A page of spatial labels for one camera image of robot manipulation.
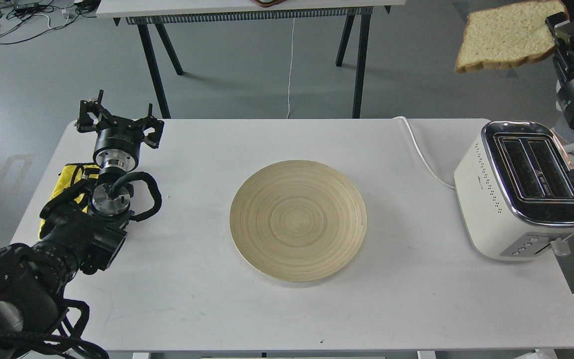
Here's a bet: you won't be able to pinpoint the white toaster power cable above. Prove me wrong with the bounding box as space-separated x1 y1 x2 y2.
392 116 457 190

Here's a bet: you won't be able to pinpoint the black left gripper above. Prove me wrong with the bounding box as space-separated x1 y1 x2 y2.
76 89 165 169

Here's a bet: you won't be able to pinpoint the power strip and floor cables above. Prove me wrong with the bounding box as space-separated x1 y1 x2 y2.
0 0 101 50

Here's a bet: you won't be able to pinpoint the yellow cloth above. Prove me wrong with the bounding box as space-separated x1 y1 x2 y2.
38 162 100 241

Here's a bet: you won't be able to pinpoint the brown object on background table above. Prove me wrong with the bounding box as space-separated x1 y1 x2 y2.
252 0 285 7

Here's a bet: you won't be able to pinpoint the white hanging cable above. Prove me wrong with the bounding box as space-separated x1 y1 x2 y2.
286 17 296 119

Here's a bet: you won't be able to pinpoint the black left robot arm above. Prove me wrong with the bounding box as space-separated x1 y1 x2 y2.
0 92 164 359

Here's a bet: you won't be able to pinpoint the round bamboo plate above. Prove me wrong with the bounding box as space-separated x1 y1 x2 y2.
229 160 368 283

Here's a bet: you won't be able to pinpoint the white background table black legs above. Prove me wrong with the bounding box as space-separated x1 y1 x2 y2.
95 0 405 119

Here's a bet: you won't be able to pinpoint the cream and chrome toaster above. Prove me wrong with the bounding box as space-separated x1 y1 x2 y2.
454 121 574 261

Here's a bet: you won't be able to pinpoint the slice of bread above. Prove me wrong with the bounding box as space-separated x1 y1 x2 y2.
454 0 568 74

